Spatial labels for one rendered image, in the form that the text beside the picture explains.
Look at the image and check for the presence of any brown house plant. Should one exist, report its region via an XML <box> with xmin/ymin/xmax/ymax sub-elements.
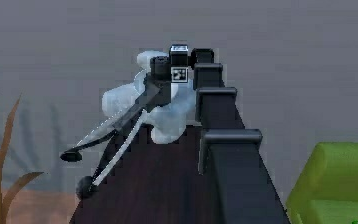
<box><xmin>0</xmin><ymin>93</ymin><xmax>45</xmax><ymax>224</ymax></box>

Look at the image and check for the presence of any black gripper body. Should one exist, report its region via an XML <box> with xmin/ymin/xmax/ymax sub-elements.
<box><xmin>111</xmin><ymin>55</ymin><xmax>172</xmax><ymax>135</ymax></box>

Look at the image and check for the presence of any dark brown table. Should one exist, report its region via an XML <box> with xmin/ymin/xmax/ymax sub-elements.
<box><xmin>68</xmin><ymin>124</ymin><xmax>221</xmax><ymax>224</ymax></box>

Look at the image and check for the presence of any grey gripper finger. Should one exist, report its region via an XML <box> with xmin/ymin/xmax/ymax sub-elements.
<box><xmin>59</xmin><ymin>111</ymin><xmax>122</xmax><ymax>164</ymax></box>
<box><xmin>75</xmin><ymin>109</ymin><xmax>148</xmax><ymax>201</ymax></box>

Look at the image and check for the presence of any white lumpy sculpture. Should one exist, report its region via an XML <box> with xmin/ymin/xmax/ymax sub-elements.
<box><xmin>101</xmin><ymin>49</ymin><xmax>199</xmax><ymax>145</ymax></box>

